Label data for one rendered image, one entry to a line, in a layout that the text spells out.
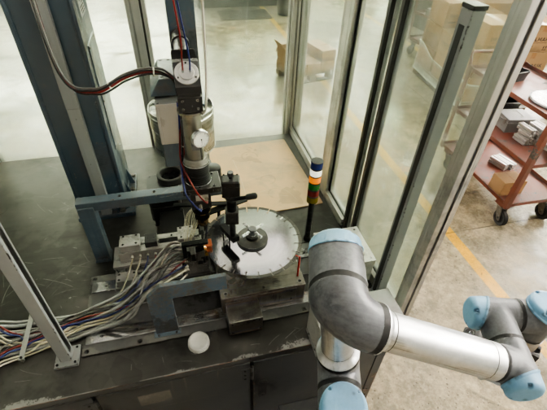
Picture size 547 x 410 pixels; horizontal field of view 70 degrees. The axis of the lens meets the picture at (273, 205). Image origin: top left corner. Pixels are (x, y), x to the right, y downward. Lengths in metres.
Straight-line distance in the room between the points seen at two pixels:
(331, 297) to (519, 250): 2.59
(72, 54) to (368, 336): 1.29
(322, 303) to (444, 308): 1.92
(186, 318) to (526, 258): 2.42
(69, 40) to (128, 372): 1.09
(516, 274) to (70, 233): 2.64
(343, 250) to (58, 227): 1.41
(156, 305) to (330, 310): 0.70
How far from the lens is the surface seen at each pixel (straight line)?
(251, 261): 1.33
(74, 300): 1.62
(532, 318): 1.04
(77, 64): 1.57
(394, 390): 2.24
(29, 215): 2.05
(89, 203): 1.51
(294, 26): 2.16
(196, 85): 1.01
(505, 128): 3.39
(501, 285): 2.92
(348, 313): 0.72
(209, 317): 1.43
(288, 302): 1.46
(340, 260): 0.77
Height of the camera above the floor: 1.95
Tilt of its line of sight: 41 degrees down
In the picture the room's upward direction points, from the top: 3 degrees clockwise
